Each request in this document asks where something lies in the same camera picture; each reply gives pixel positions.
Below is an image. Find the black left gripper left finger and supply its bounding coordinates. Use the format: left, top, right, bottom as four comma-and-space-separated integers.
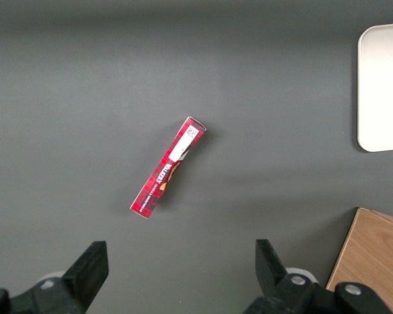
0, 240, 110, 314

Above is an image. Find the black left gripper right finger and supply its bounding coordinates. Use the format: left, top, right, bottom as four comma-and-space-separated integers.
243, 239, 393, 314

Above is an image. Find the beige plastic tray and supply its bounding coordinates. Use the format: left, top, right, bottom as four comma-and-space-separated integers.
357, 22, 393, 153

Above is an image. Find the oak wooden drawer cabinet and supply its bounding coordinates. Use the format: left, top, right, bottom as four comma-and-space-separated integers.
325, 206, 393, 314

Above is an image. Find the red tartan cookie box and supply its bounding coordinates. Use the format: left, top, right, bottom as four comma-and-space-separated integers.
129, 115, 208, 221

